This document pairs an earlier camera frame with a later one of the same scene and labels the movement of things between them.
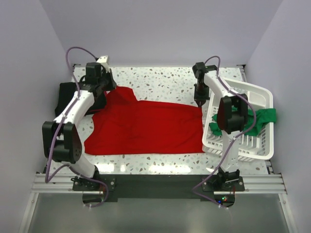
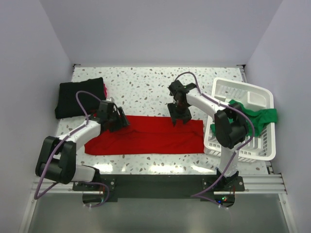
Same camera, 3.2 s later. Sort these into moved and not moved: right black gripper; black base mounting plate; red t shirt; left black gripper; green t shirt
Moved: red t shirt; left black gripper; right black gripper
Not moved: black base mounting plate; green t shirt
